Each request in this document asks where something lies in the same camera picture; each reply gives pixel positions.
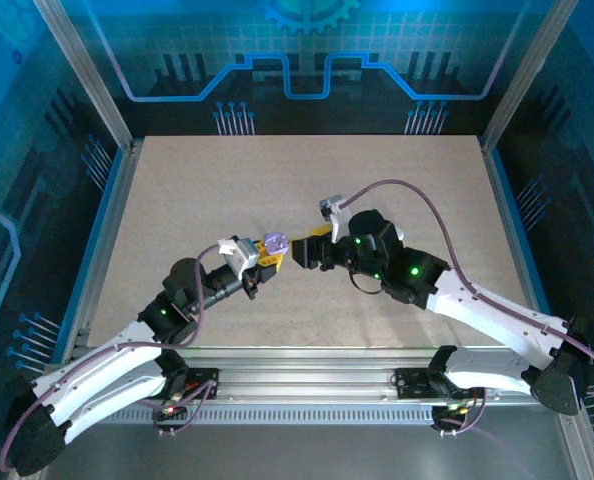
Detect aluminium frame post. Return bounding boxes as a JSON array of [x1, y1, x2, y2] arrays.
[[480, 0, 581, 151], [30, 0, 138, 151]]

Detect aluminium table side rail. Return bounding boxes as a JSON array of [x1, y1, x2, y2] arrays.
[[59, 138, 146, 351], [479, 137, 568, 364]]

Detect white earbud charging case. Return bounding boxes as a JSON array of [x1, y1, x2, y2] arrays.
[[264, 230, 291, 257]]

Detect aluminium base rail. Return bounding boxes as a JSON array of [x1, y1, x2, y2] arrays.
[[41, 344, 578, 407]]

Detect grey slotted cable duct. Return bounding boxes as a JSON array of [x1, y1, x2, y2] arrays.
[[106, 405, 436, 426]]

